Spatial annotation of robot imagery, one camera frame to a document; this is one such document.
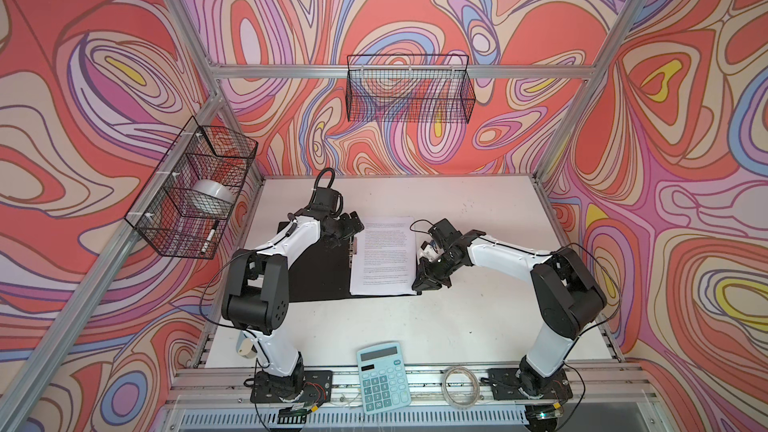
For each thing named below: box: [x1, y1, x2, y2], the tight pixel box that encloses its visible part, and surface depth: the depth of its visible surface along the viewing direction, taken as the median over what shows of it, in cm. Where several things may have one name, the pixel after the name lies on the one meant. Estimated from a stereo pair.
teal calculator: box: [356, 342, 411, 414], surface depth 75 cm
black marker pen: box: [201, 220, 220, 254], surface depth 73 cm
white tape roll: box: [192, 179, 236, 204], surface depth 75 cm
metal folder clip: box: [348, 236, 354, 268], surface depth 100 cm
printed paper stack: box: [350, 216, 418, 295], surface depth 98 cm
